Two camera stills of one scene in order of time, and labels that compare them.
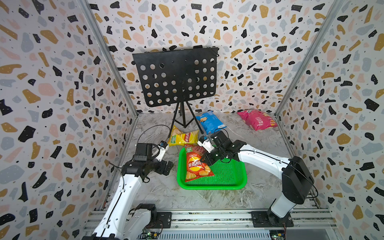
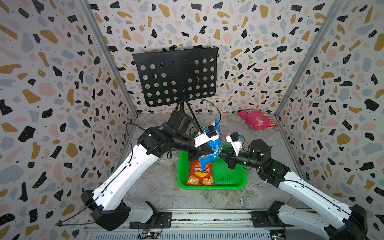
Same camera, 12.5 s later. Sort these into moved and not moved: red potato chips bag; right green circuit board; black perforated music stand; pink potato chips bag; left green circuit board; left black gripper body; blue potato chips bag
Moved: red potato chips bag; left black gripper body; blue potato chips bag
Not moved: black perforated music stand; pink potato chips bag; left green circuit board; right green circuit board
